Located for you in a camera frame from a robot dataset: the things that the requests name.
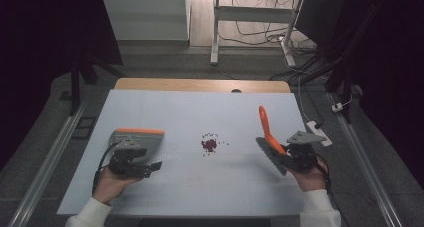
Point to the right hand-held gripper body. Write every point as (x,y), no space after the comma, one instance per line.
(303,153)

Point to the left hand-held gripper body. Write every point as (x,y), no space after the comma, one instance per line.
(125,160)

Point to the grey dustpan with orange edge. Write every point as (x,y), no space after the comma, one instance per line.
(150,142)

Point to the pile of red beans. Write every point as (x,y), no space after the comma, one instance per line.
(209,144)

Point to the person's right hand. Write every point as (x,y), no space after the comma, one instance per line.
(311,180)

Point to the person's left hand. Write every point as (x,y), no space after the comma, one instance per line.
(108,187)

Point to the white power strip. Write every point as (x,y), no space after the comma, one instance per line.
(319,133)

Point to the small white plug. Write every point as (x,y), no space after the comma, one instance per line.
(337,107)

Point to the wooden table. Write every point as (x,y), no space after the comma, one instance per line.
(186,84)

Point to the black stand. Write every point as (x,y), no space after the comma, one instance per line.
(76,83)
(340,70)

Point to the white cabinet panel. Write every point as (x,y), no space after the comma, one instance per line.
(143,15)

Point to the metal floor rail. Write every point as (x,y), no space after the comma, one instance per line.
(366,163)
(46,160)

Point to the white desk frame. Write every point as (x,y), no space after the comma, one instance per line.
(253,13)

